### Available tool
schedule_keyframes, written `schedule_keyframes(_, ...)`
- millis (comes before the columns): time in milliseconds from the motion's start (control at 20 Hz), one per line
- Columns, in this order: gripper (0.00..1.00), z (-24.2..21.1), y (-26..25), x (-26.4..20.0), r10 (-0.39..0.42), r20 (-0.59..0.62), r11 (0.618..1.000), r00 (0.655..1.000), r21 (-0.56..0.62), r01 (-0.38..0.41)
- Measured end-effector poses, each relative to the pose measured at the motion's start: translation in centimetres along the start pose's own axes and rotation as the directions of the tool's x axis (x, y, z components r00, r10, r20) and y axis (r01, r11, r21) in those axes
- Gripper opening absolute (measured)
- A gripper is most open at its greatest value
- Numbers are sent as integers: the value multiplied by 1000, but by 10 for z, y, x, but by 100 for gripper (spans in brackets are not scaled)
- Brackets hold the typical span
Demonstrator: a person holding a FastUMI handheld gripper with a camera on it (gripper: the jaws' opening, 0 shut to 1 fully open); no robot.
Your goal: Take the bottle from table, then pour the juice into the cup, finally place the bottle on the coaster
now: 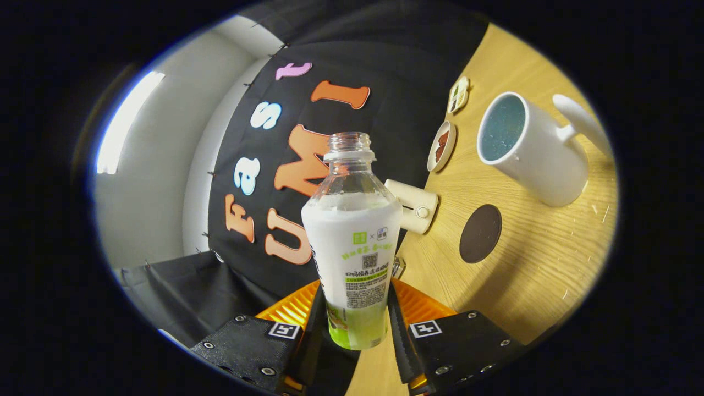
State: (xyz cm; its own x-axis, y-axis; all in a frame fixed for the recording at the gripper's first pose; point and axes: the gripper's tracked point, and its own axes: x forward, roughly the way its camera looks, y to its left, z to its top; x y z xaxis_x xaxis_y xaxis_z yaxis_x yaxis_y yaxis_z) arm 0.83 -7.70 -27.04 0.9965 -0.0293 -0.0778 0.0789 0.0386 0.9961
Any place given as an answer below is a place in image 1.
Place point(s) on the small cream patterned dish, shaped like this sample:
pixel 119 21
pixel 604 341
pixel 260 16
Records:
pixel 458 94

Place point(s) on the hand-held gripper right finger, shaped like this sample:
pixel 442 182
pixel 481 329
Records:
pixel 401 352

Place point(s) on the dark round coaster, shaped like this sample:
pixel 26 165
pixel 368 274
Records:
pixel 480 234

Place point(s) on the small dish with brown snacks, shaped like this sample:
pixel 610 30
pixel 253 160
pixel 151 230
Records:
pixel 441 146

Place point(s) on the wooden table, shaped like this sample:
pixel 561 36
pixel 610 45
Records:
pixel 550 264

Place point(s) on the black backdrop cloth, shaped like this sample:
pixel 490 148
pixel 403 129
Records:
pixel 396 66

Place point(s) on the clear plastic juice bottle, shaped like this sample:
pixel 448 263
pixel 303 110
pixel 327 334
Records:
pixel 352 242

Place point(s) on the cream plastic box device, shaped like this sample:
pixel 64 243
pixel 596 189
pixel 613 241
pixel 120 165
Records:
pixel 412 201

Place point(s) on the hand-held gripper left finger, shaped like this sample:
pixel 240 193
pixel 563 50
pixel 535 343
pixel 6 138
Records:
pixel 313 341

